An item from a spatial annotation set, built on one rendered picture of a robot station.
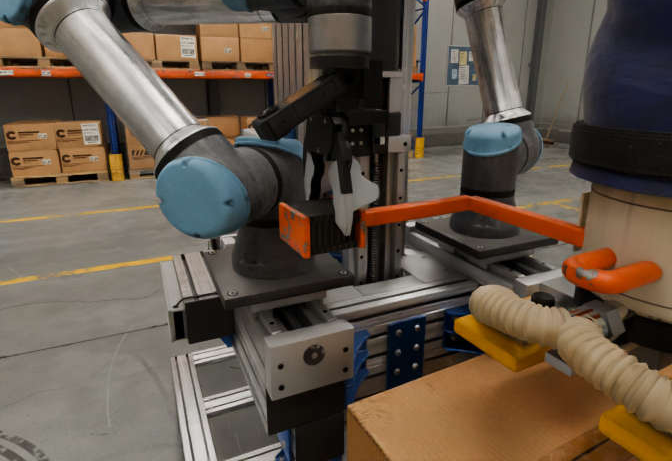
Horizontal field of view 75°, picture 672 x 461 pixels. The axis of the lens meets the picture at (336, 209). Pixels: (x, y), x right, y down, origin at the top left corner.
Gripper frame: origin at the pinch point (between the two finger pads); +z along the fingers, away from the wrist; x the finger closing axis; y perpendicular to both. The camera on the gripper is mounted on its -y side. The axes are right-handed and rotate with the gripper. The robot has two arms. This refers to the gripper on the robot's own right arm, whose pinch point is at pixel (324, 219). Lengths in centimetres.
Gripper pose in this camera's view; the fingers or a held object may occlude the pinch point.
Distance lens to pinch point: 57.0
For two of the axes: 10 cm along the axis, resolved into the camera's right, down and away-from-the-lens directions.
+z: 0.0, 9.6, 2.7
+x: -4.7, -2.4, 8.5
